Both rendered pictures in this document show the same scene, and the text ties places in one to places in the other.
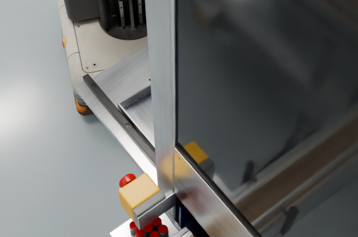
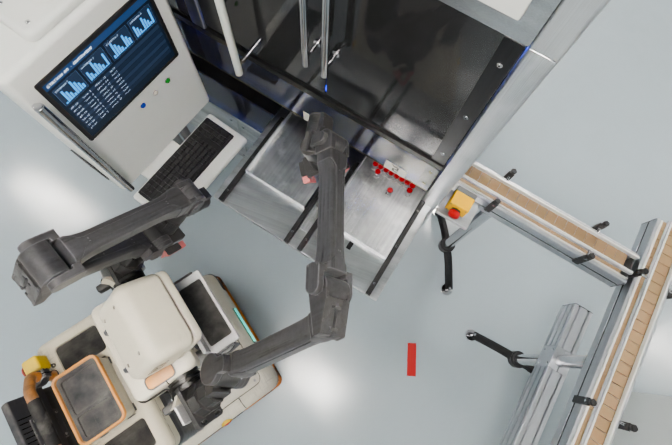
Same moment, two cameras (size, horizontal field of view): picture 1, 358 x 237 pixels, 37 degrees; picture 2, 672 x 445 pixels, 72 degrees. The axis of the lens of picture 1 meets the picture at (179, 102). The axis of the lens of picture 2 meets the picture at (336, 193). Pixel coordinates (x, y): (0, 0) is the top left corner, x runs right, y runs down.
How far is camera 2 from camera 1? 1.26 m
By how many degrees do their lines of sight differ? 47
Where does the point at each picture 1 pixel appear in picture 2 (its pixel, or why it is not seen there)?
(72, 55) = (243, 402)
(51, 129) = (297, 404)
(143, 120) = (384, 239)
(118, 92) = (369, 266)
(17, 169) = (343, 413)
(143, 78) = (349, 254)
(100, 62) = not seen: hidden behind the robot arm
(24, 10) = not seen: outside the picture
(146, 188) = (460, 196)
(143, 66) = not seen: hidden behind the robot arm
